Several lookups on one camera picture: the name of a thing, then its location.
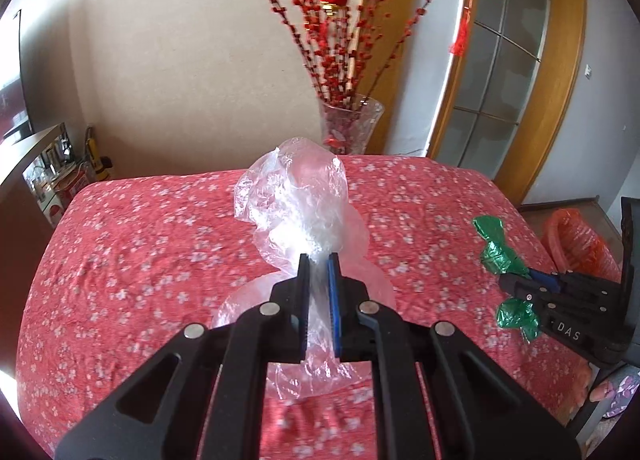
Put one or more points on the frosted glass door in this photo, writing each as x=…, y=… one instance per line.
x=500, y=65

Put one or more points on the green foil wrapper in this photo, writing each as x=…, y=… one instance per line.
x=495, y=252

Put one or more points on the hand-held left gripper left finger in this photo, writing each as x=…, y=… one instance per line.
x=302, y=290

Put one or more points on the red waste basket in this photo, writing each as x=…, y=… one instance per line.
x=575, y=240

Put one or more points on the red berry branches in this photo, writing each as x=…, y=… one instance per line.
x=335, y=65

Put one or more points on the person's right hand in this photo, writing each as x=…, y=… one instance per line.
x=598, y=395

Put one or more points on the red floral tablecloth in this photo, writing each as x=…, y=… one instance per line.
x=150, y=240

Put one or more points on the clear glass vase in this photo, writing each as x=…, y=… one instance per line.
x=365, y=125

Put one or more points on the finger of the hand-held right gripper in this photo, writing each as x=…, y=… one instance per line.
x=542, y=281
x=565, y=325

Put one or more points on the wooden door frame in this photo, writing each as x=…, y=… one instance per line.
x=565, y=65

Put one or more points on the yellow bottle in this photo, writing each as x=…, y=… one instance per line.
x=97, y=160

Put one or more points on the dark wooden cabinet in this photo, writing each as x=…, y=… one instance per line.
x=20, y=180

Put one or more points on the clear plastic bag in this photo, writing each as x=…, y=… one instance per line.
x=300, y=190

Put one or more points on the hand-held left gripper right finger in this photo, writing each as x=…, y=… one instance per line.
x=334, y=300

